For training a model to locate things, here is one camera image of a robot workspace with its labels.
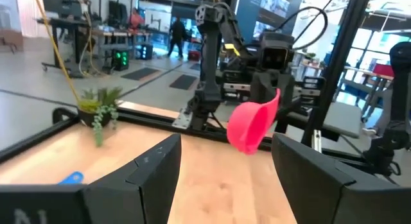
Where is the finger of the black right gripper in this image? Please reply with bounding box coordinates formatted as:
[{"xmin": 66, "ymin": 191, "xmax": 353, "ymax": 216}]
[
  {"xmin": 249, "ymin": 71, "xmax": 277, "ymax": 106},
  {"xmin": 277, "ymin": 73, "xmax": 298, "ymax": 106}
]

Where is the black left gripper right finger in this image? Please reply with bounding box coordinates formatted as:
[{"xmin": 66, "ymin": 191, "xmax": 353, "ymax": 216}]
[{"xmin": 271, "ymin": 133, "xmax": 411, "ymax": 224}]

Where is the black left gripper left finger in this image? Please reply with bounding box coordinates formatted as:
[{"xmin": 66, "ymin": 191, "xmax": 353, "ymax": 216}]
[{"xmin": 0, "ymin": 133, "xmax": 182, "ymax": 224}]

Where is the red measuring cup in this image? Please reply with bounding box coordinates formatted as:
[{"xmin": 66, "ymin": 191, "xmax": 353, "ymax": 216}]
[{"xmin": 226, "ymin": 88, "xmax": 281, "ymax": 155}]

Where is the small blue measuring cup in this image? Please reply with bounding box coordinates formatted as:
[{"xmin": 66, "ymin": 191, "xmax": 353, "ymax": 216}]
[{"xmin": 57, "ymin": 171, "xmax": 85, "ymax": 185}]

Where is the yellow tag on gripper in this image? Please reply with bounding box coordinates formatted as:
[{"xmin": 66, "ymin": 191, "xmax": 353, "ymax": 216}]
[{"xmin": 223, "ymin": 43, "xmax": 241, "ymax": 57}]

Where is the plain black floor mat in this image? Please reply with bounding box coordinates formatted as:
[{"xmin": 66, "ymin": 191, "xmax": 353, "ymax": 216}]
[
  {"xmin": 168, "ymin": 73, "xmax": 199, "ymax": 91},
  {"xmin": 121, "ymin": 67, "xmax": 161, "ymax": 82}
]

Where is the grey desk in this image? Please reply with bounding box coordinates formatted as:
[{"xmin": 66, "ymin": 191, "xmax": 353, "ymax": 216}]
[{"xmin": 322, "ymin": 101, "xmax": 363, "ymax": 139}]

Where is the person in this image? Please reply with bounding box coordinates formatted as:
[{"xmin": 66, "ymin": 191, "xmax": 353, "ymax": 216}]
[
  {"xmin": 166, "ymin": 17, "xmax": 188, "ymax": 60},
  {"xmin": 128, "ymin": 7, "xmax": 146, "ymax": 31}
]

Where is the red box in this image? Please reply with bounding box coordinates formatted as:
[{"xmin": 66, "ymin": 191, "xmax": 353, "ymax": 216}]
[{"xmin": 372, "ymin": 63, "xmax": 395, "ymax": 78}]

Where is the potted succulent plant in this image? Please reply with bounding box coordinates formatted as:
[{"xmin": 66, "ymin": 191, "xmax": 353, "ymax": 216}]
[{"xmin": 76, "ymin": 86, "xmax": 123, "ymax": 148}]

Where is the black equipment desk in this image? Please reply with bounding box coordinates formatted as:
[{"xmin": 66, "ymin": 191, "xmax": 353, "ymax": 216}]
[{"xmin": 35, "ymin": 17, "xmax": 97, "ymax": 78}]

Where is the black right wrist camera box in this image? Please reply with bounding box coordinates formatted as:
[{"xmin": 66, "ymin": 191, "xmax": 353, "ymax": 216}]
[{"xmin": 258, "ymin": 31, "xmax": 295, "ymax": 73}]

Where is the black aluminium table frame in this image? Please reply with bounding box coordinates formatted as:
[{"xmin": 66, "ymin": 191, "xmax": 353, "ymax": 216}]
[{"xmin": 0, "ymin": 0, "xmax": 411, "ymax": 186}]

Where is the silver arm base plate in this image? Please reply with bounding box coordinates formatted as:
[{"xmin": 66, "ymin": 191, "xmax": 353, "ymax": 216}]
[{"xmin": 171, "ymin": 107, "xmax": 194, "ymax": 131}]

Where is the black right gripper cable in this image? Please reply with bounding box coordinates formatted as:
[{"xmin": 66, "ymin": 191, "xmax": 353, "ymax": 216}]
[{"xmin": 272, "ymin": 5, "xmax": 329, "ymax": 51}]

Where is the blue display wall panel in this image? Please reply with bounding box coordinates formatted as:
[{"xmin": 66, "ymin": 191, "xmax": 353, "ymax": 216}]
[{"xmin": 236, "ymin": 0, "xmax": 304, "ymax": 42}]

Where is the yellow hanging cable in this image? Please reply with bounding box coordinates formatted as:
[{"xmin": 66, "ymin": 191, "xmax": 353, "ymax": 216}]
[{"xmin": 31, "ymin": 0, "xmax": 81, "ymax": 103}]

